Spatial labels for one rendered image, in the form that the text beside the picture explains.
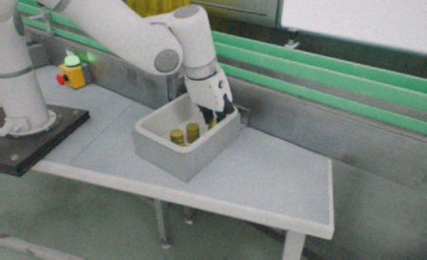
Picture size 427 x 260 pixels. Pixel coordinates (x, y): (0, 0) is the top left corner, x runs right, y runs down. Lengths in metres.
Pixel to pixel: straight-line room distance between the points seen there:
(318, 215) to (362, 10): 0.49
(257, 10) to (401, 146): 0.53
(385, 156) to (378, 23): 0.31
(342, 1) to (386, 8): 0.10
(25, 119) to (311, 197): 0.71
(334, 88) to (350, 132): 0.11
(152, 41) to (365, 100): 0.47
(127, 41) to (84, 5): 0.08
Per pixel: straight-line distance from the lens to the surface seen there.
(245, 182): 0.71
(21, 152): 0.87
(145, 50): 0.53
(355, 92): 0.74
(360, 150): 0.78
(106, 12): 0.53
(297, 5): 0.91
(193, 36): 0.60
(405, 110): 0.74
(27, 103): 0.90
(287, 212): 0.67
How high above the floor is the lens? 1.25
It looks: 34 degrees down
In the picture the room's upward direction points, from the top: straight up
